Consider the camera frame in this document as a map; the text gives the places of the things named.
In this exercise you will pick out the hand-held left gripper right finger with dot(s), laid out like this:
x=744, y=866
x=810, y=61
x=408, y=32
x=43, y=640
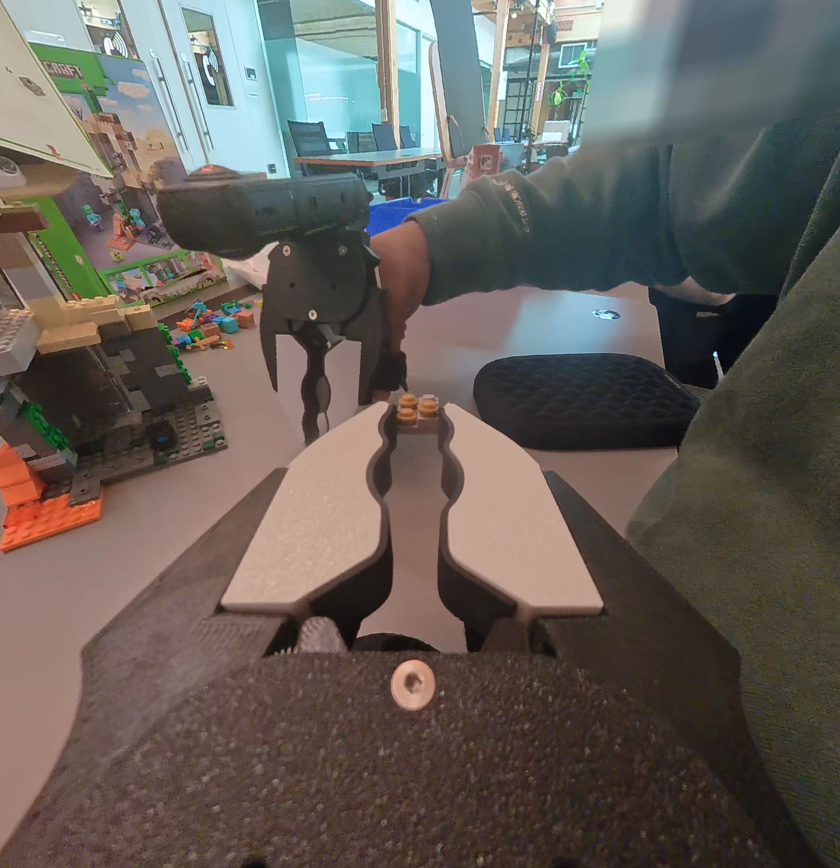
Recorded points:
x=515, y=536

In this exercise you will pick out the pile of colourful loose bricks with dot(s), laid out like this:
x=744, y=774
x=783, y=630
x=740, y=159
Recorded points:
x=210, y=325

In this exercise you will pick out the glass office door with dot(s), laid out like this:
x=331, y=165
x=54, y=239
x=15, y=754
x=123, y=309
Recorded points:
x=257, y=102

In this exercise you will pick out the green toy brick set box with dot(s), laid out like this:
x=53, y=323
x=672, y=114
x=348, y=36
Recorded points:
x=142, y=203

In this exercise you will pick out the green potted plant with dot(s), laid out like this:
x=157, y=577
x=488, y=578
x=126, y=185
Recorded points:
x=569, y=88

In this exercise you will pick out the wooden meeting table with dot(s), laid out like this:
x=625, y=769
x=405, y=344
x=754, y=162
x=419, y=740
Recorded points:
x=366, y=161

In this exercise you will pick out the dark leaning board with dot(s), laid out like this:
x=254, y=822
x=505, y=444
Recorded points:
x=461, y=68

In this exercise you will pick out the black wrist rest cushion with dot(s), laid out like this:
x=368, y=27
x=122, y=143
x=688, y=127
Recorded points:
x=583, y=400

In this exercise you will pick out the person's right hand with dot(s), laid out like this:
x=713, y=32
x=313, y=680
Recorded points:
x=403, y=271

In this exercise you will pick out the round black white sticker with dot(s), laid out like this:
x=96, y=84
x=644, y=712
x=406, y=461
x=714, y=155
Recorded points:
x=605, y=314

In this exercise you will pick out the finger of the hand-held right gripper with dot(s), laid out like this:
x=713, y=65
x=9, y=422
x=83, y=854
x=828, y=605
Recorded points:
x=325, y=380
x=309, y=380

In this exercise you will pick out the wooden post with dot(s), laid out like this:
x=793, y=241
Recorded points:
x=387, y=68
x=498, y=68

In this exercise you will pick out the person's right forearm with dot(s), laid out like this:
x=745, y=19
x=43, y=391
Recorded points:
x=562, y=217

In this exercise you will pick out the red white box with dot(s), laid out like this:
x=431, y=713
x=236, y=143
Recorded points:
x=491, y=163

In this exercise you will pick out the black office chair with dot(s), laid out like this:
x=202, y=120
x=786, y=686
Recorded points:
x=311, y=139
x=389, y=135

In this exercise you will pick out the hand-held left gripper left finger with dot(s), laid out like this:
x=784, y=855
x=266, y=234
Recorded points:
x=311, y=529

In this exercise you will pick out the person's green sweatshirt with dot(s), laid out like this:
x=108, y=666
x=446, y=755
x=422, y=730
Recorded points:
x=766, y=475

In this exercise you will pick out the small grey tan brick assembly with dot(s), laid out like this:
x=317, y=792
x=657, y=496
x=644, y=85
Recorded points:
x=418, y=407

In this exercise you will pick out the blue plastic storage bin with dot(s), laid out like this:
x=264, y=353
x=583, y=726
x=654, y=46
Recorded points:
x=393, y=215

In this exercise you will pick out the Lego instruction booklet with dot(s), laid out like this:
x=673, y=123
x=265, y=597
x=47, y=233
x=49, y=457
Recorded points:
x=26, y=81

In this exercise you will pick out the toy brick castle model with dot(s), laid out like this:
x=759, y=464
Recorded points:
x=121, y=380

